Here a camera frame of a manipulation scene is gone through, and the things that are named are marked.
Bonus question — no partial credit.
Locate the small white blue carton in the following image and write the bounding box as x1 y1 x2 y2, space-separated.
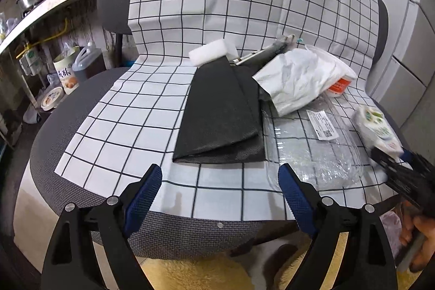
352 105 403 160

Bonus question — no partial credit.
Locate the clear plastic wrapper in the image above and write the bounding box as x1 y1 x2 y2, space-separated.
262 95 363 191

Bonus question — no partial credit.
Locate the red white paper bowl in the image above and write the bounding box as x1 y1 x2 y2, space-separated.
324 69 358 97

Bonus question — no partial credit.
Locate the black plastic bag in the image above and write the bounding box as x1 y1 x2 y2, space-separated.
173 57 265 164

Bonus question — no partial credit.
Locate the white tissue paper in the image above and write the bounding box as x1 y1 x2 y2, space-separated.
253 48 346 117

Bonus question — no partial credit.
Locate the white sponge block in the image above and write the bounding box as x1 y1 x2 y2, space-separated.
189 39 239 67

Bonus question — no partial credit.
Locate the pink lined trash bin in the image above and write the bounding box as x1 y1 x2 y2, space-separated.
380 210 403 258

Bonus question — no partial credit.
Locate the person right hand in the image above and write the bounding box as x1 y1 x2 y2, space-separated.
400 201 435 273

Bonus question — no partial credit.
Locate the dark grey office chair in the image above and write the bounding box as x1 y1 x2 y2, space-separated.
29 0 393 258

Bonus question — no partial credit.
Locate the white refrigerator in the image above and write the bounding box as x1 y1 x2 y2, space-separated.
366 0 434 134

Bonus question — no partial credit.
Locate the yellow fuzzy slipper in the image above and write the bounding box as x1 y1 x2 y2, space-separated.
142 254 254 289

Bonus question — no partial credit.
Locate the white round lid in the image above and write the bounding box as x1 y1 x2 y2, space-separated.
41 87 65 111

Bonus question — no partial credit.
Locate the dark liquid plastic jug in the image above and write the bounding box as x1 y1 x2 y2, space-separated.
72 42 106 83

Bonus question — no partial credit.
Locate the white printed canister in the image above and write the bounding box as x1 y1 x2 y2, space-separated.
54 52 79 95

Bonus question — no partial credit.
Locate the white black checkered cloth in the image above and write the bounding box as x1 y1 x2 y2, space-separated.
55 0 393 222

